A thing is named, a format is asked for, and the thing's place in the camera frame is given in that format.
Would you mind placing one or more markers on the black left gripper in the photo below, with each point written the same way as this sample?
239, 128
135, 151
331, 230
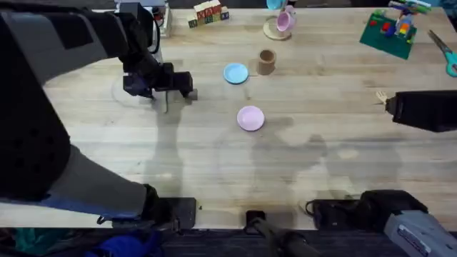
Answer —
146, 68

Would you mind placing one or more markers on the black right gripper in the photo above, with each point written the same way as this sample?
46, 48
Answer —
428, 110

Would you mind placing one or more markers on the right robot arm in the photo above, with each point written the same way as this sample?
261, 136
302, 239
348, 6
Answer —
410, 228

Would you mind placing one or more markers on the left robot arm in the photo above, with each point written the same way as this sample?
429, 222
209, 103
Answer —
32, 107

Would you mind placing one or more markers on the slim metal utensil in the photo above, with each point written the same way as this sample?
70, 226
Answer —
166, 103

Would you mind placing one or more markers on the blue plate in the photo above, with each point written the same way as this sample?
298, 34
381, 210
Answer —
236, 73

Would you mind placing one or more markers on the pink plate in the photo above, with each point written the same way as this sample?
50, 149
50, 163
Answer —
250, 118

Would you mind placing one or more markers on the brown cup container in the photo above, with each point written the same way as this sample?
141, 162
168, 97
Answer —
266, 62

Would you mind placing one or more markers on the wooden fork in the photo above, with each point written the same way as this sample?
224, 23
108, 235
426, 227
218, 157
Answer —
381, 96

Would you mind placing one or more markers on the green board with toy blocks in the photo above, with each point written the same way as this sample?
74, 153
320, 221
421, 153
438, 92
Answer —
387, 35

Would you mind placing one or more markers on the heap of toy letter blocks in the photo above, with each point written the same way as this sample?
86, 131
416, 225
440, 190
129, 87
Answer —
208, 14

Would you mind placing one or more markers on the pink cup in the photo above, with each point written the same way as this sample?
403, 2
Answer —
284, 21

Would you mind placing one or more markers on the blue cup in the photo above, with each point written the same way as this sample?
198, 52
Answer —
274, 3

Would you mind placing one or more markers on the blue cloth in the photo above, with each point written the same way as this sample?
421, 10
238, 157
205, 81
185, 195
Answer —
125, 246

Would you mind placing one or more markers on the teal cloth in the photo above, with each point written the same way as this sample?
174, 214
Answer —
39, 240

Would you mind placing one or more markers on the black centre mount with tube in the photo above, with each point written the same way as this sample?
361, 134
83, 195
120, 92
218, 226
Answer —
271, 232

